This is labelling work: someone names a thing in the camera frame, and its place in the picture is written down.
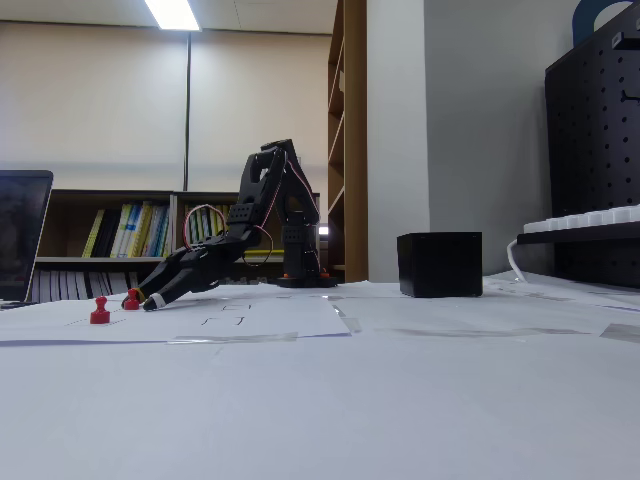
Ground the black square bin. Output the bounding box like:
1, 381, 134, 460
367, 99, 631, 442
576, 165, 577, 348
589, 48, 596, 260
396, 231, 484, 299

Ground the white paper with drawn squares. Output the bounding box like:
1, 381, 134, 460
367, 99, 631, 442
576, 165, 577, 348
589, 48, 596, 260
0, 283, 353, 347

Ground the low wooden bookshelf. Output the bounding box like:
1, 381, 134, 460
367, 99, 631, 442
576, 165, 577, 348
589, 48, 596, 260
171, 190, 296, 287
30, 188, 175, 304

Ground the grey wall conduit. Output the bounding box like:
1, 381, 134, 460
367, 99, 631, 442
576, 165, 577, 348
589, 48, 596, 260
181, 30, 193, 192

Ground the black binder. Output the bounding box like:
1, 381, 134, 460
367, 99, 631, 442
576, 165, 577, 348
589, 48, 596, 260
94, 208, 123, 259

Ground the white power strip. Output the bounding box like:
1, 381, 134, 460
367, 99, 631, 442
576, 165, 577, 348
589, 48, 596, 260
522, 203, 640, 235

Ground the blue curved object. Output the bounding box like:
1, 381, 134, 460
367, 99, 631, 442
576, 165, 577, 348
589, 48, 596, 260
571, 0, 640, 49

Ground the tall wooden bookshelf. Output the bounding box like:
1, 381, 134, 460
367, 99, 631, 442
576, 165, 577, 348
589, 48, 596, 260
327, 0, 369, 284

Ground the black pegboard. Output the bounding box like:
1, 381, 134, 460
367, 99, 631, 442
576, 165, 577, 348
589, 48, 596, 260
543, 4, 640, 290

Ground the ceiling light panel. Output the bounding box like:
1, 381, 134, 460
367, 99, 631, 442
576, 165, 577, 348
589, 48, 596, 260
144, 0, 203, 33

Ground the white power cable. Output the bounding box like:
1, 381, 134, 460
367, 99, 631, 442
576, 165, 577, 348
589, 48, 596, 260
505, 238, 531, 284

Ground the dark laptop screen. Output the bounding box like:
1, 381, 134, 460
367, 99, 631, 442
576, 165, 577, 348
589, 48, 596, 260
0, 169, 54, 307

